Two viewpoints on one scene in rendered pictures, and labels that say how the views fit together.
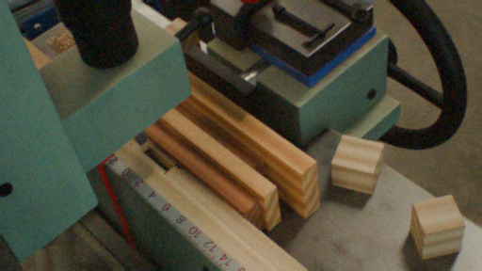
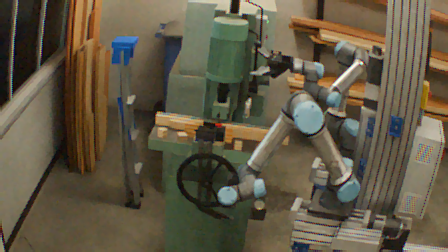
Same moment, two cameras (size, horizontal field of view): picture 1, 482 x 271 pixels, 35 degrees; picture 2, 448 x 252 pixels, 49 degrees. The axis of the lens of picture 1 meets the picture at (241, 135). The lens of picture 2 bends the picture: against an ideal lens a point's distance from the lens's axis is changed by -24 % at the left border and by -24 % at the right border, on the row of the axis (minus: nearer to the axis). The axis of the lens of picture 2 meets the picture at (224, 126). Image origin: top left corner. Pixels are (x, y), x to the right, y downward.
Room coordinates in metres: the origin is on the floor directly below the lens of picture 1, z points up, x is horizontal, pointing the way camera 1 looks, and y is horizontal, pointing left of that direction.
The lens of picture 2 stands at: (2.33, -2.14, 2.17)
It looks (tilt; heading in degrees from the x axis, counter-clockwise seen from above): 23 degrees down; 129
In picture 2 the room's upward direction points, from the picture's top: 7 degrees clockwise
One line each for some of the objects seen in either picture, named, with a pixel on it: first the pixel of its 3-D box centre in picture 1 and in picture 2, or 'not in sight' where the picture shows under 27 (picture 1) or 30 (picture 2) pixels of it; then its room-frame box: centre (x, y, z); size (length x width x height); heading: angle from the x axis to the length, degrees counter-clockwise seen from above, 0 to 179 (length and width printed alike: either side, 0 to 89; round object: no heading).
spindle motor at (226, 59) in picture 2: not in sight; (227, 48); (0.49, 0.10, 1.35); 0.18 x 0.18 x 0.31
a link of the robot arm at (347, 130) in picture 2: not in sight; (351, 133); (1.03, 0.55, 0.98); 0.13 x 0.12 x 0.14; 176
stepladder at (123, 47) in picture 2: not in sight; (125, 123); (-0.44, 0.27, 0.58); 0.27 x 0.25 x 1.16; 39
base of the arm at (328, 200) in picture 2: not in sight; (335, 193); (1.24, 0.10, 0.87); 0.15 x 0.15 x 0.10
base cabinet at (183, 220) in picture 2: not in sight; (210, 213); (0.42, 0.19, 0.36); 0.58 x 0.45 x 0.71; 125
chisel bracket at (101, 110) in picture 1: (104, 97); (221, 108); (0.48, 0.11, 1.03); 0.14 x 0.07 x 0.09; 125
